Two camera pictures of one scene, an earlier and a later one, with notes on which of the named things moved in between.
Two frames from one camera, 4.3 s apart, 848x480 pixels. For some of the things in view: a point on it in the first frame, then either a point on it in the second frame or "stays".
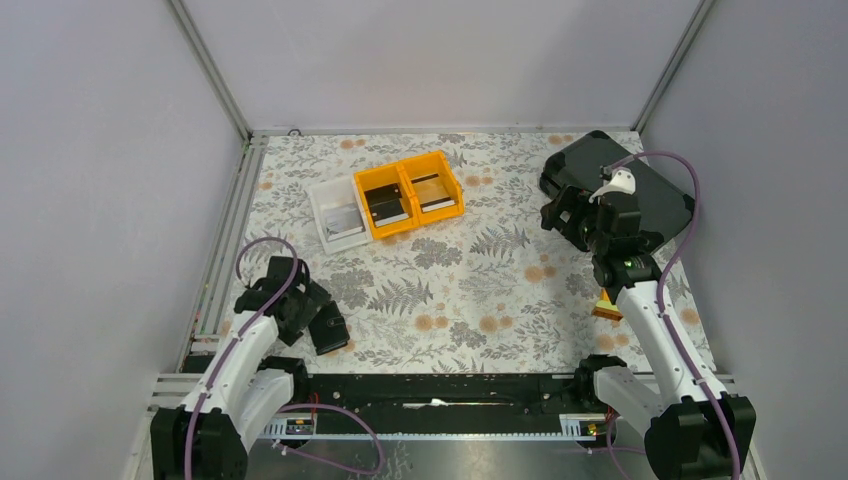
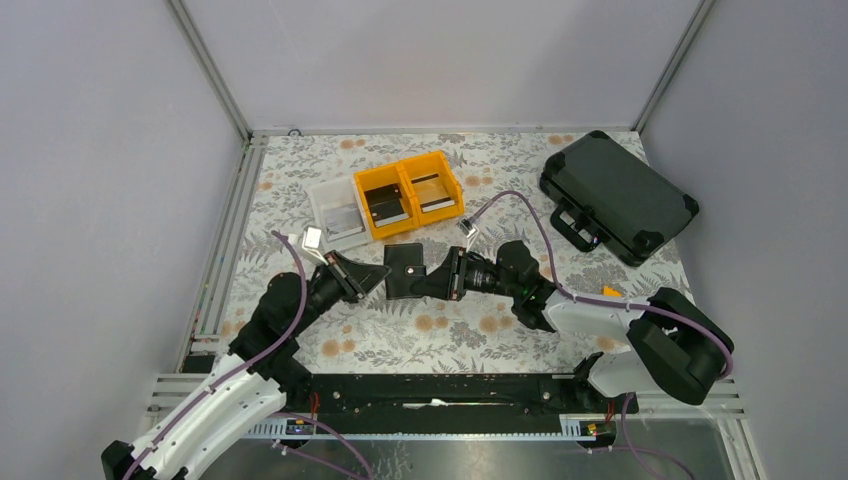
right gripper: x=570 y=199 → x=449 y=280
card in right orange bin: x=431 y=193 stays
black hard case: x=664 y=207 stays
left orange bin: x=386 y=199 stays
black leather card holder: x=328 y=328 → x=406 y=262
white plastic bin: x=339 y=214 stays
